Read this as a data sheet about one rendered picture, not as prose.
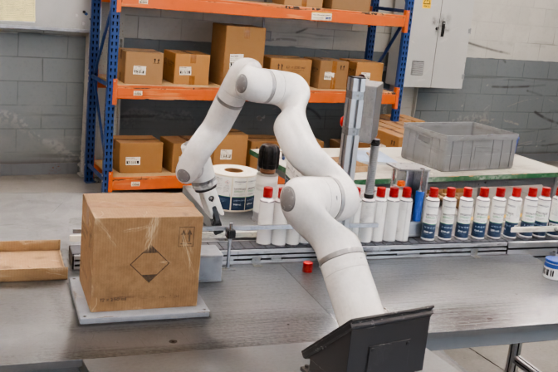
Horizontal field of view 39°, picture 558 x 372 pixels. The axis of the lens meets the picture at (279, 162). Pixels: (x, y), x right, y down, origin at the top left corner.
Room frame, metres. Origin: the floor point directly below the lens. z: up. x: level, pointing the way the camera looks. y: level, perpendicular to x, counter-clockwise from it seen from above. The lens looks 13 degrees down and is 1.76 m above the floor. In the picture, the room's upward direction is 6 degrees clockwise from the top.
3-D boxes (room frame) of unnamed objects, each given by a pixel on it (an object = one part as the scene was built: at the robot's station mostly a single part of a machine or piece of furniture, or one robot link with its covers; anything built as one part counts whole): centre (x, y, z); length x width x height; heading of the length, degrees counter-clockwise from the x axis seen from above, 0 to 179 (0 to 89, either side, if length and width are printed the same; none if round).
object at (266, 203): (2.62, 0.03, 0.98); 0.05 x 0.05 x 0.20
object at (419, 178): (2.91, -0.49, 1.01); 0.14 x 0.13 x 0.26; 111
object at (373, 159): (2.64, -0.32, 1.18); 0.04 x 0.04 x 0.21
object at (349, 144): (2.55, -0.23, 1.16); 0.04 x 0.04 x 0.67; 21
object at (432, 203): (2.85, -0.59, 0.98); 0.05 x 0.05 x 0.20
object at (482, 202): (2.93, -0.80, 0.98); 0.05 x 0.05 x 0.20
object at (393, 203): (2.79, -0.43, 0.98); 0.05 x 0.05 x 0.20
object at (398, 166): (2.92, -0.49, 1.14); 0.14 x 0.11 x 0.01; 111
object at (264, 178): (2.91, 0.04, 1.03); 0.09 x 0.09 x 0.30
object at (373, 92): (2.63, -0.26, 1.38); 0.17 x 0.10 x 0.19; 166
